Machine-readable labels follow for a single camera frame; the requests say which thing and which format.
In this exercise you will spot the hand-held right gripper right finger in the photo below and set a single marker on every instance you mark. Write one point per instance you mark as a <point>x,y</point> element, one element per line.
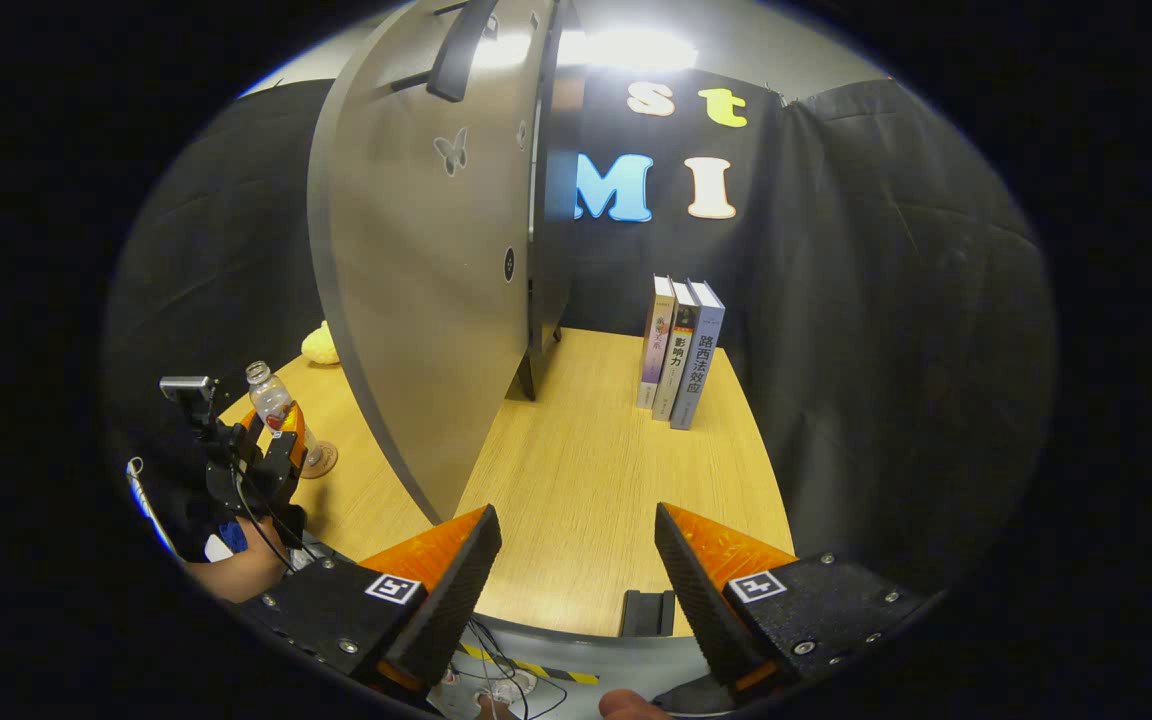
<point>696,605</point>

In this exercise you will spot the pale purple book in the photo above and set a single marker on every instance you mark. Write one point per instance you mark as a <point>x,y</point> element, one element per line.
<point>658,340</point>

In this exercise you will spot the grey book dark photo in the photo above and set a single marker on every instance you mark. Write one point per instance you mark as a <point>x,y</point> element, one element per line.
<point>678,360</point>

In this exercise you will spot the yellow plush toy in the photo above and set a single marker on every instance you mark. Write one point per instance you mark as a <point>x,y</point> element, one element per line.
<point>321,347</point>

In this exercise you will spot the small white device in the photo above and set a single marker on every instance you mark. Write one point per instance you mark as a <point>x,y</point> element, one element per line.
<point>511,690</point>

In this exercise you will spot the blue white cloth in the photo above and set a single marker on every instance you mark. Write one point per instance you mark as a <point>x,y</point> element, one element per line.
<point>223,545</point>

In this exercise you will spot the blue grey book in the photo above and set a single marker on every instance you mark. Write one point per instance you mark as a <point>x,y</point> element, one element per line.
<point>701,365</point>

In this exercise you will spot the yellow black striped tape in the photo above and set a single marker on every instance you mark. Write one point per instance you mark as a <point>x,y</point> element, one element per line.
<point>536,668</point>

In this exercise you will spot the black backdrop cloth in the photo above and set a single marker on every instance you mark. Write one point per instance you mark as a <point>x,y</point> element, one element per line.
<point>886,300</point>

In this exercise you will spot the dark grey cabinet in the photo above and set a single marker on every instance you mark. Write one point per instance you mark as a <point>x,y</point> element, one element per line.
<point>551,280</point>

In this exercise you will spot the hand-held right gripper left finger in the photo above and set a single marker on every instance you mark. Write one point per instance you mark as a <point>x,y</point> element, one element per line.
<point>456,600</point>

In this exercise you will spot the round cork coaster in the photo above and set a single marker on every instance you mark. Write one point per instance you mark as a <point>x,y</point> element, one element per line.
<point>324,460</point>

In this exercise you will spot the clear bottle red label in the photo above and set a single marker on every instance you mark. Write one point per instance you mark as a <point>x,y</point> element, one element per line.
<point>269,397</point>

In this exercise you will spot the black table clamp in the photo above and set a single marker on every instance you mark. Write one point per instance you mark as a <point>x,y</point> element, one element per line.
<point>648,613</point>

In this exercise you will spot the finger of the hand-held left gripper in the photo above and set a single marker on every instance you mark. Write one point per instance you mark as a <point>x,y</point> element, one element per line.
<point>294,440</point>
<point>248,428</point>

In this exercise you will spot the grey cabinet door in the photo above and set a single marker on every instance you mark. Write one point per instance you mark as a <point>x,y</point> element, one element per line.
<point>416,300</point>

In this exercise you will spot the large ceiling light panel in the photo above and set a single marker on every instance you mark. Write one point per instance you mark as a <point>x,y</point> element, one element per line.
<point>636,48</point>

